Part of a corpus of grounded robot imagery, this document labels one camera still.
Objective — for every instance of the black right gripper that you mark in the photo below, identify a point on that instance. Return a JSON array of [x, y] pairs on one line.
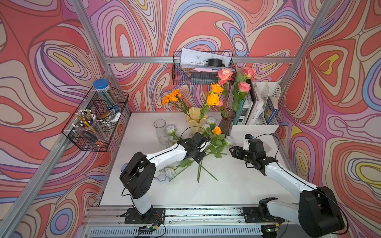
[[237, 151]]

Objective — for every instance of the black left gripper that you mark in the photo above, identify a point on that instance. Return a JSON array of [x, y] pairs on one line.
[[202, 154]]

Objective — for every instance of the orange rose flower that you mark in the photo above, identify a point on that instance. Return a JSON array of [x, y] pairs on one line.
[[216, 89], [215, 148]]

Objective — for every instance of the large white rose flower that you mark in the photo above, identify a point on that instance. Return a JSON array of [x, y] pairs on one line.
[[229, 141]]

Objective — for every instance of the orange marigold flower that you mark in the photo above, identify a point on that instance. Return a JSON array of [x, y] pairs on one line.
[[166, 100], [176, 100]]

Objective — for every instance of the large pink rose flower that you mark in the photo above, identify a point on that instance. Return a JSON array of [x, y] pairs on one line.
[[224, 78]]

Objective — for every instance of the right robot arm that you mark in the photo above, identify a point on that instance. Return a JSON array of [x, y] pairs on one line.
[[316, 211]]

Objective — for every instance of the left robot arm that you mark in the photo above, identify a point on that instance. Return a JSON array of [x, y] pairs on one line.
[[138, 175]]

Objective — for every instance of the yellow fluted glass vase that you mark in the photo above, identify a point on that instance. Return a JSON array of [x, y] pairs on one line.
[[194, 118]]

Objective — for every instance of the clear glass vase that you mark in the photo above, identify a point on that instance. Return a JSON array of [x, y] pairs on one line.
[[161, 132]]

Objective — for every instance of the purple ribbed glass vase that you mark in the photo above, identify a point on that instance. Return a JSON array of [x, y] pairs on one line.
[[226, 123]]

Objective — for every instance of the white plastic file organizer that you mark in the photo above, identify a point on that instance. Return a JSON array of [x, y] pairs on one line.
[[266, 89]]

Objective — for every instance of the white pink book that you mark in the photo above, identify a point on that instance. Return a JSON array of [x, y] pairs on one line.
[[257, 108]]

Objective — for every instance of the blue paperback book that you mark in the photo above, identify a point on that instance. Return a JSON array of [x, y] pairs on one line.
[[271, 109]]

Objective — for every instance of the black tape roll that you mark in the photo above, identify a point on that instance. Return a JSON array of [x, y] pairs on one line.
[[215, 63]]

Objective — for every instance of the white paper sheets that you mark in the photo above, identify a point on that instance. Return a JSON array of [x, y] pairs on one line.
[[197, 60]]

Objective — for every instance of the blue lid pencil jar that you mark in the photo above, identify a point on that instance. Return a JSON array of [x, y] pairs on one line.
[[104, 91]]

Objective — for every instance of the pen cup with pens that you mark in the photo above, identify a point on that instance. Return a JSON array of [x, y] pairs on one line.
[[87, 125]]

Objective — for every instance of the black wire wall basket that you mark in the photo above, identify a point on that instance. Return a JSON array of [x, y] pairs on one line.
[[188, 76]]

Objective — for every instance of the black wire side basket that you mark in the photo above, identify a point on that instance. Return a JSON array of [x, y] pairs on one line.
[[108, 120]]

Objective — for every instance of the metal base rail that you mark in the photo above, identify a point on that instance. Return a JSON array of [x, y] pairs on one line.
[[206, 221]]

